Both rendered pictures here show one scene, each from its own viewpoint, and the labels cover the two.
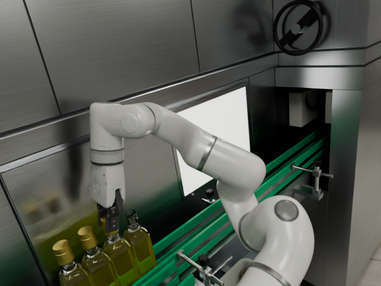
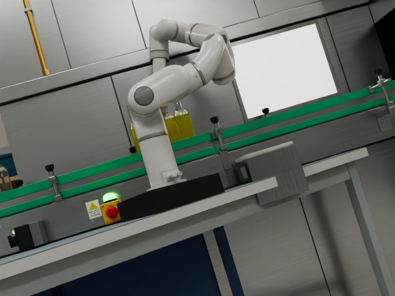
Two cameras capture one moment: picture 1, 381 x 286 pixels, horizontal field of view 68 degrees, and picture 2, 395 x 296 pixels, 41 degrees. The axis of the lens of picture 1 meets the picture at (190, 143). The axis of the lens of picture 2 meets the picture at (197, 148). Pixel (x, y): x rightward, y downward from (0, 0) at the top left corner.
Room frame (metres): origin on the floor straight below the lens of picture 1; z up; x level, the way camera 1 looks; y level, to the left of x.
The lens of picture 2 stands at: (-1.05, -0.96, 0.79)
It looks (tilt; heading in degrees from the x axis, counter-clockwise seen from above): 4 degrees up; 34
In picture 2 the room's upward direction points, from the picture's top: 17 degrees counter-clockwise
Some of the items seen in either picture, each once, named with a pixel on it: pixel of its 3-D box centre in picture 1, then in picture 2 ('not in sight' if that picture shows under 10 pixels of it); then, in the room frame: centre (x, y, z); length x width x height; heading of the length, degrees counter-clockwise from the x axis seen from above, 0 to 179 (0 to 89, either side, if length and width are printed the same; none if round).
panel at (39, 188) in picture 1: (167, 161); (228, 86); (0.88, 0.09, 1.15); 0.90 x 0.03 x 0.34; 130
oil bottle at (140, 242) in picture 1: (142, 259); (187, 135); (0.62, 0.18, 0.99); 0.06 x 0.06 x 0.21; 41
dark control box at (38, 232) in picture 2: not in sight; (31, 235); (0.08, 0.53, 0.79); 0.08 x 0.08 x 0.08; 40
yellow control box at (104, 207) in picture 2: not in sight; (113, 212); (0.26, 0.32, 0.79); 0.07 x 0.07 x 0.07; 40
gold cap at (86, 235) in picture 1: (87, 237); not in sight; (0.55, 0.27, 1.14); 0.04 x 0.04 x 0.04
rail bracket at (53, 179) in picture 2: not in sight; (53, 183); (0.17, 0.46, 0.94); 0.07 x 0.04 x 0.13; 40
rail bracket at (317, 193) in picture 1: (310, 183); (384, 98); (1.00, -0.46, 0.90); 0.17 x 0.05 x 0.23; 40
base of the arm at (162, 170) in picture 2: not in sight; (162, 162); (0.23, 0.03, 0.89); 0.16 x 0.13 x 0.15; 66
